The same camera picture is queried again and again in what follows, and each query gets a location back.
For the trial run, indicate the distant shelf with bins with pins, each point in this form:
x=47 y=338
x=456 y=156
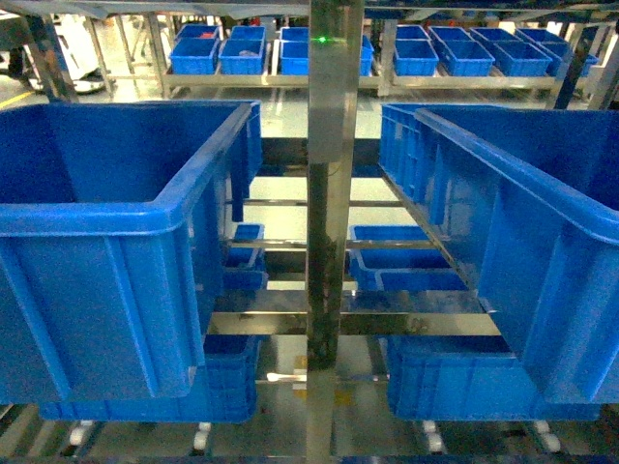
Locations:
x=381 y=77

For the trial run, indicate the blue bin lower centre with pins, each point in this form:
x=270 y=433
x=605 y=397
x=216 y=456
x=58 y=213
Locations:
x=395 y=269

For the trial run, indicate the blue bin under left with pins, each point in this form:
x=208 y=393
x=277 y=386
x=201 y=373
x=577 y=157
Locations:
x=223 y=391

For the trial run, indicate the blue bin under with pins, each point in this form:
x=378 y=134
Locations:
x=466 y=379
x=223 y=391

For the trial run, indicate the blue bin under right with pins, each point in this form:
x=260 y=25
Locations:
x=466 y=379

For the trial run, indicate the large blue bin left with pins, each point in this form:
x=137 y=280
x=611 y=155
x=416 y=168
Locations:
x=113 y=225

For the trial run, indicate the large blue bin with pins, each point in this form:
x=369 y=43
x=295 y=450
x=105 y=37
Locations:
x=113 y=225
x=525 y=204

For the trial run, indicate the large blue bin right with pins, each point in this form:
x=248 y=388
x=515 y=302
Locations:
x=525 y=204

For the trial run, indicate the steel cross rail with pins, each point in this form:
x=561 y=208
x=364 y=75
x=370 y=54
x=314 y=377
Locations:
x=286 y=312

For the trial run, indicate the central steel rack post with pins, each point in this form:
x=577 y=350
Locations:
x=335 y=36

